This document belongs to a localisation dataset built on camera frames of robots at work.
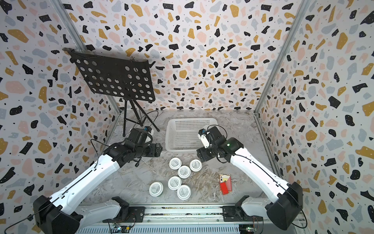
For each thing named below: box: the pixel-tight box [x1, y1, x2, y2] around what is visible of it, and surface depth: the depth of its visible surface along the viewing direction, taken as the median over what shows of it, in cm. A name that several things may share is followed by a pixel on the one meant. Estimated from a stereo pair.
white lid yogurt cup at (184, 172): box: [177, 165, 192, 179], surface depth 83 cm
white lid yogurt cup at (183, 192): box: [176, 184, 192, 200], surface depth 76 cm
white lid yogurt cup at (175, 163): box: [168, 156, 183, 170], surface depth 87 cm
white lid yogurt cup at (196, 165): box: [189, 158, 203, 173], surface depth 87 cm
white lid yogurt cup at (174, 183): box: [167, 175, 182, 191], surface depth 80 cm
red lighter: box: [220, 182, 229, 195], surface depth 83 cm
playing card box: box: [219, 173, 232, 193], surface depth 86 cm
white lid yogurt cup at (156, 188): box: [149, 181, 164, 197], surface depth 78 cm
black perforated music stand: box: [62, 48, 160, 137], surface depth 77 cm
